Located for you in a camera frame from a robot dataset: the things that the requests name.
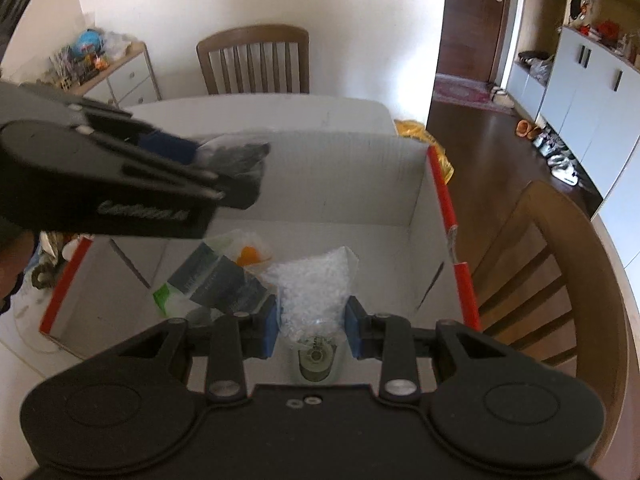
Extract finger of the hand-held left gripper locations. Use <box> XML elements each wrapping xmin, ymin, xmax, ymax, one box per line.
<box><xmin>120</xmin><ymin>151</ymin><xmax>227</xmax><ymax>201</ymax></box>
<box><xmin>75</xmin><ymin>102</ymin><xmax>199</xmax><ymax>165</ymax></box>

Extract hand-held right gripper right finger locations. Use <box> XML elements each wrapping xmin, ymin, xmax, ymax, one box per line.
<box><xmin>344</xmin><ymin>295</ymin><xmax>501</xmax><ymax>406</ymax></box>

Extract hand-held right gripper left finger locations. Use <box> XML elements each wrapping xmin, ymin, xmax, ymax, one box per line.
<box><xmin>120</xmin><ymin>294</ymin><xmax>279</xmax><ymax>405</ymax></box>

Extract clear bag of white bits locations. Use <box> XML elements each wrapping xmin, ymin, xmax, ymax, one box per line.
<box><xmin>265</xmin><ymin>246</ymin><xmax>361</xmax><ymax>348</ymax></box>

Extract dark plastic bag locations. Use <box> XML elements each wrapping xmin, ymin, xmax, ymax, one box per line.
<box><xmin>197</xmin><ymin>135</ymin><xmax>273</xmax><ymax>211</ymax></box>

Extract red and white cardboard box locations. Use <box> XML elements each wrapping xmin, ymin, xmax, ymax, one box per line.
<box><xmin>39</xmin><ymin>129</ymin><xmax>483</xmax><ymax>363</ymax></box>

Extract green and grey packet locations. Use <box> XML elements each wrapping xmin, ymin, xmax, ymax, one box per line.
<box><xmin>152</xmin><ymin>241</ymin><xmax>276</xmax><ymax>318</ymax></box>

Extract clear bag with orange piece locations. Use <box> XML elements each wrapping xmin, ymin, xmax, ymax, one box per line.
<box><xmin>207</xmin><ymin>229</ymin><xmax>273</xmax><ymax>281</ymax></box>

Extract white drawer cabinet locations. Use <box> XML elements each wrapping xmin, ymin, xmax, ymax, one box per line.
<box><xmin>65</xmin><ymin>41</ymin><xmax>162</xmax><ymax>108</ymax></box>

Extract patterned fabric bundle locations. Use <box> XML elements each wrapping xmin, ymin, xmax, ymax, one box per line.
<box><xmin>30</xmin><ymin>230</ymin><xmax>81</xmax><ymax>291</ymax></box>

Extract pile of small toys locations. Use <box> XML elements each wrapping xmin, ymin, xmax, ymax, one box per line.
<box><xmin>47</xmin><ymin>45</ymin><xmax>108</xmax><ymax>88</ymax></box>

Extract clear plastic bag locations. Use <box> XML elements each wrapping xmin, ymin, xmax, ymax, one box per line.
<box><xmin>102</xmin><ymin>31</ymin><xmax>135</xmax><ymax>61</ymax></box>

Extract wooden slat-back chair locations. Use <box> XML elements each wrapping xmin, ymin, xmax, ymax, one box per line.
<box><xmin>470</xmin><ymin>180</ymin><xmax>631</xmax><ymax>466</ymax></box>
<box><xmin>196</xmin><ymin>24</ymin><xmax>311</xmax><ymax>96</ymax></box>

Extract blue round toy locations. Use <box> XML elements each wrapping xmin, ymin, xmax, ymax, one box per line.
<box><xmin>72</xmin><ymin>29</ymin><xmax>106</xmax><ymax>58</ymax></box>

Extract yellow plastic bag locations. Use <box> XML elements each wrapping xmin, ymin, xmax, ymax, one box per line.
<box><xmin>394</xmin><ymin>119</ymin><xmax>455</xmax><ymax>181</ymax></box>

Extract patterned rug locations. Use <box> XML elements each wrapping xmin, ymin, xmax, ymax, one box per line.
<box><xmin>432</xmin><ymin>72</ymin><xmax>516</xmax><ymax>115</ymax></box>

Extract white sneakers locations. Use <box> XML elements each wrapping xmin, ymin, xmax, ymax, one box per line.
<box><xmin>547</xmin><ymin>155</ymin><xmax>583</xmax><ymax>186</ymax></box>

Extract grey bag on bench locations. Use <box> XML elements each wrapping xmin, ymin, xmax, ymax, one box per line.
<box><xmin>520</xmin><ymin>50</ymin><xmax>556</xmax><ymax>86</ymax></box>

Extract white shoe cabinet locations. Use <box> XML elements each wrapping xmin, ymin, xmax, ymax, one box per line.
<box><xmin>505</xmin><ymin>25</ymin><xmax>640</xmax><ymax>216</ymax></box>

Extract brown wooden door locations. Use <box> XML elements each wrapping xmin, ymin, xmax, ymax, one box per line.
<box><xmin>435</xmin><ymin>0</ymin><xmax>516</xmax><ymax>86</ymax></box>

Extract round wall wreath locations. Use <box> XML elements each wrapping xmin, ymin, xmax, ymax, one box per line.
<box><xmin>569</xmin><ymin>0</ymin><xmax>595</xmax><ymax>26</ymax></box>

